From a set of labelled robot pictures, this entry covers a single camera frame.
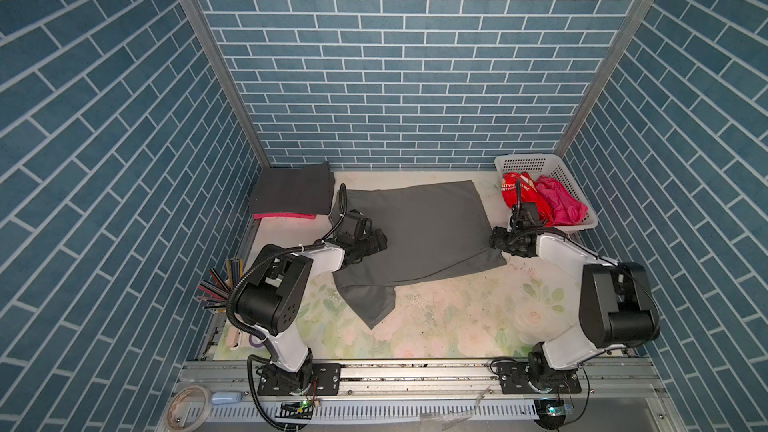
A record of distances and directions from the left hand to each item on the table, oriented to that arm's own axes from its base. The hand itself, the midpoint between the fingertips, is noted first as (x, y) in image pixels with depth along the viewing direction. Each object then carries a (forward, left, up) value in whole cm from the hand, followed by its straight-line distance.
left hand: (379, 241), depth 97 cm
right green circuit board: (-46, -42, -2) cm, 63 cm away
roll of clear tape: (-46, +40, -3) cm, 61 cm away
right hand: (-1, -39, +3) cm, 39 cm away
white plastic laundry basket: (+28, -67, +6) cm, 73 cm away
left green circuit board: (-44, +20, -5) cm, 49 cm away
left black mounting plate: (-38, +15, -2) cm, 41 cm away
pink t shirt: (+8, -62, +7) cm, 63 cm away
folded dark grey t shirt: (+26, +30, -4) cm, 40 cm away
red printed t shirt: (+10, -48, +13) cm, 51 cm away
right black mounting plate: (-40, -34, -1) cm, 53 cm away
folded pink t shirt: (+13, +34, -2) cm, 37 cm away
